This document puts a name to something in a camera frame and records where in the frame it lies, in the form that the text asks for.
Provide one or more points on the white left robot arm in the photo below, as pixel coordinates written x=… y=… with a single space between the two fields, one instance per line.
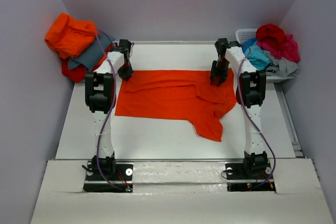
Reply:
x=100 y=98

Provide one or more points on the magenta shirt in basket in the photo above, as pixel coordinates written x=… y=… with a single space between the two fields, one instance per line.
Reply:
x=289 y=51

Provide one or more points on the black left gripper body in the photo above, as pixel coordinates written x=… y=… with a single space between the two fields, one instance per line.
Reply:
x=126 y=71

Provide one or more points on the red folded shirt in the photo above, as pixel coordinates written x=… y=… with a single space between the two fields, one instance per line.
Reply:
x=75 y=68

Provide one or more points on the white plastic laundry basket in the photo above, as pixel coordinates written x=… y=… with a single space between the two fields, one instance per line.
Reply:
x=248 y=36

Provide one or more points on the teal shirt in basket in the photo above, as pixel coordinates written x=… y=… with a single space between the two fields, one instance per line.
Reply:
x=255 y=54

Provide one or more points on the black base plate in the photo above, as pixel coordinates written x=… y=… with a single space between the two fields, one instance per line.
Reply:
x=120 y=182
x=240 y=181

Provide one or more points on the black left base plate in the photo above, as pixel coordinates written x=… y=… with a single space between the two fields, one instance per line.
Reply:
x=120 y=182

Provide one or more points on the grey-blue folded shirt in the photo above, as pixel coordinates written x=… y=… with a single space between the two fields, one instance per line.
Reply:
x=90 y=57

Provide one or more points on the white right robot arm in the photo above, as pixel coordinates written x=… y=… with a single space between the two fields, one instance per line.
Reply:
x=250 y=95

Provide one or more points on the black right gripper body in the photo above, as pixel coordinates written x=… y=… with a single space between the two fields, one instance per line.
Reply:
x=220 y=68

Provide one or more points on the grey shirt in basket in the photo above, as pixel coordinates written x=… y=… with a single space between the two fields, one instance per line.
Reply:
x=280 y=67

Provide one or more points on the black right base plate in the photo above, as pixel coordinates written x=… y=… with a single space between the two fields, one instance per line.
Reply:
x=240 y=181

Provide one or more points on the red shirt in basket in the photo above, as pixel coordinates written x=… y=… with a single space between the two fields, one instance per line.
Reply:
x=272 y=36

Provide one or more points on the orange folded shirt on pile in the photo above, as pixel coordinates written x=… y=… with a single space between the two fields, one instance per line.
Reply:
x=69 y=37

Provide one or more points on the orange t shirt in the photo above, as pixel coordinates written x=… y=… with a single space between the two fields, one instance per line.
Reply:
x=178 y=95

